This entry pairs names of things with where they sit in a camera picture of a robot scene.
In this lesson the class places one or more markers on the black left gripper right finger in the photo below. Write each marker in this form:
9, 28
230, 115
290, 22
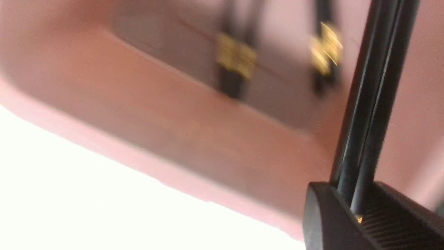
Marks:
393, 221

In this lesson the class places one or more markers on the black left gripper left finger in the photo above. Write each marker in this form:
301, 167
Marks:
328, 223

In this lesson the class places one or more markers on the black chopstick gold band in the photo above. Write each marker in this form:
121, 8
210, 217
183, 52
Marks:
391, 65
364, 87

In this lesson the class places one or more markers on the pink plastic bin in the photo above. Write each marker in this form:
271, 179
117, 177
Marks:
135, 80

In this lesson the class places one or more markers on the black chopstick in bin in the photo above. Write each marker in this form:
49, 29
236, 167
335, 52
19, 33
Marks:
247, 57
323, 69
331, 42

